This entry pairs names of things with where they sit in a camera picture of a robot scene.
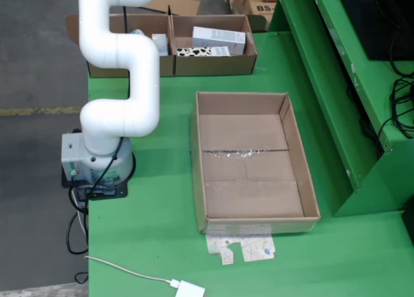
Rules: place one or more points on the cardboard box BS print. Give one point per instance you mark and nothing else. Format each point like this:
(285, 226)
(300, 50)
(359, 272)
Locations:
(255, 14)

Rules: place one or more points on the shallow cardboard tray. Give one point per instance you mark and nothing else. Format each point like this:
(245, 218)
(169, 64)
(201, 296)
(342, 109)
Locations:
(252, 196)

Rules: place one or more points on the open empty cardboard box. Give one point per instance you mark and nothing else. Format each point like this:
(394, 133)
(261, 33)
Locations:
(181, 2)

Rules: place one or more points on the cow print carton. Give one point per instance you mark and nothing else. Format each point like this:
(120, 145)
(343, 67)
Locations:
(194, 52)

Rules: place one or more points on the long white carton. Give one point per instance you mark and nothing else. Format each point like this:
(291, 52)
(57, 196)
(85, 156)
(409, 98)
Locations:
(220, 36)

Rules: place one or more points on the black monitor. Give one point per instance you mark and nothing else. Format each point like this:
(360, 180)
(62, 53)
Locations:
(372, 18)

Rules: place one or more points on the green metal rack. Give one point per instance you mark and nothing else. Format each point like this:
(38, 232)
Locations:
(323, 83)

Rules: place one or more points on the divided cardboard box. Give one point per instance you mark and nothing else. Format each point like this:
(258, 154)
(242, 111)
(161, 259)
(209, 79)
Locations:
(210, 65)

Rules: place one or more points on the red white printed carton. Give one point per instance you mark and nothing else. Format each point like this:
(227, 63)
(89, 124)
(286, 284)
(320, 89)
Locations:
(160, 44)

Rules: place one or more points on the white bottle teal label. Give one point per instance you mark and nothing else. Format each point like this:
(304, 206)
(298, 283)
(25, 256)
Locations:
(138, 32)

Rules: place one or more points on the white power adapter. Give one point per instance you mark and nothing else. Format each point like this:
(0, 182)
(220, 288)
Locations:
(191, 290)

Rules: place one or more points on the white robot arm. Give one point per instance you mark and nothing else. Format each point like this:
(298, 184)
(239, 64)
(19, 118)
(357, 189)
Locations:
(136, 67)

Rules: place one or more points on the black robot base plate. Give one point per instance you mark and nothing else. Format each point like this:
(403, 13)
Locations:
(119, 191)

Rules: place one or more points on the grey robot base box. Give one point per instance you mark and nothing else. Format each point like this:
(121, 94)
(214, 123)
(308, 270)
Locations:
(69, 154)

